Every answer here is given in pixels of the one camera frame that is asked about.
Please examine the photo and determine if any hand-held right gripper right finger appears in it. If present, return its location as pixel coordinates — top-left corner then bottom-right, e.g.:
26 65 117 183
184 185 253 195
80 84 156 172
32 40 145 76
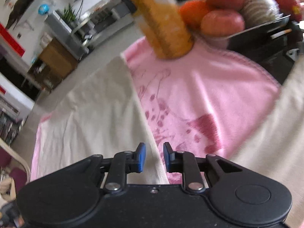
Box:
163 142 243 193

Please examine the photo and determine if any dark wall ornament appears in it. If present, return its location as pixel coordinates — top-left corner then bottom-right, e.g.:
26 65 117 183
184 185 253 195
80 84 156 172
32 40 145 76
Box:
5 0 40 29

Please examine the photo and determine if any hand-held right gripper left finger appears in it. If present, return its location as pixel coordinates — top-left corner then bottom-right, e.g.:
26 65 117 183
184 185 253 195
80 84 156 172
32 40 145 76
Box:
78 142 146 193

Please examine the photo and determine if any metal fruit tray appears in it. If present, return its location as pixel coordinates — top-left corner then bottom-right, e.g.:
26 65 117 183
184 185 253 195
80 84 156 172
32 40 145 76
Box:
197 15 291 41

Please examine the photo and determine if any green potted plant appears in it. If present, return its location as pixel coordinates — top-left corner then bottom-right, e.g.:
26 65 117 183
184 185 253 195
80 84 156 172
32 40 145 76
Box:
62 3 79 23

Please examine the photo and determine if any small tangerine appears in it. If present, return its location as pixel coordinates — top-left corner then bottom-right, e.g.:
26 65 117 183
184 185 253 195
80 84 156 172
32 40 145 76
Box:
178 0 214 31

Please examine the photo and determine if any beige t-shirt with navy collar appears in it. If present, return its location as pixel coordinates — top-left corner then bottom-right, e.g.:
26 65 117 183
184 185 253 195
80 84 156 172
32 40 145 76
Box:
36 56 304 228

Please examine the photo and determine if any long red paper banner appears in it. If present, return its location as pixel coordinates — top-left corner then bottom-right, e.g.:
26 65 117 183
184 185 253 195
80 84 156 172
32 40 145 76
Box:
0 25 25 55

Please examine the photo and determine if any pink printed blanket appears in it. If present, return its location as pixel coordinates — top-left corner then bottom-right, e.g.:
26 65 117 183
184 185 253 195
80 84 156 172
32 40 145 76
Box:
30 38 282 186

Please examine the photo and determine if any pale red apple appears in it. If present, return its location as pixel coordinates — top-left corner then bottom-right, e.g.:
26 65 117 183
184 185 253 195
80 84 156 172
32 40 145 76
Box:
201 9 245 37

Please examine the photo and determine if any maroon banquet chair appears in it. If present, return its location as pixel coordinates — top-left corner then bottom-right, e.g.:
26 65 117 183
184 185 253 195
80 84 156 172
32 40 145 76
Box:
0 140 31 195

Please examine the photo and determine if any red dragon fruit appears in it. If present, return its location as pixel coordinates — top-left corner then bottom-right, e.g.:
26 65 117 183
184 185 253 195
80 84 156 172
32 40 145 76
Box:
266 0 303 22

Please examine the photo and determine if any melon in foam net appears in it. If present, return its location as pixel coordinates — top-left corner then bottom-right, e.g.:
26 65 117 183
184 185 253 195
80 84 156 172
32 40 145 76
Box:
240 0 279 30

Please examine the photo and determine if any grey tower speaker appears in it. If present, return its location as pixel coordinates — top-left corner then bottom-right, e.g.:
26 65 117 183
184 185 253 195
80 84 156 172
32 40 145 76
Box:
45 11 89 60

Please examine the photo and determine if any wooden cabinet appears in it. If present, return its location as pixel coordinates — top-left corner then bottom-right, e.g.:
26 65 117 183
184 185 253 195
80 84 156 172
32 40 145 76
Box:
27 38 79 93

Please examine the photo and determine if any beige cloth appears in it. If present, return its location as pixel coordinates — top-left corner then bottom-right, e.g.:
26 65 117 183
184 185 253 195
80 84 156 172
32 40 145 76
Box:
0 178 16 202

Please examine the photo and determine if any cluttered storage shelf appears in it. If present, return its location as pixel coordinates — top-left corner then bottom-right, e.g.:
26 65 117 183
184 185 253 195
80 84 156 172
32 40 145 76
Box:
0 97 26 145

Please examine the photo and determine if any orange juice bottle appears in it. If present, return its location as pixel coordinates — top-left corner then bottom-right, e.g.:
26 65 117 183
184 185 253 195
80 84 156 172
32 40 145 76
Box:
119 0 195 60

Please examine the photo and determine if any metal television stand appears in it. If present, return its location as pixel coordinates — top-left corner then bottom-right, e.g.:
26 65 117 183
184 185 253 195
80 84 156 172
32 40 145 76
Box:
71 0 136 48

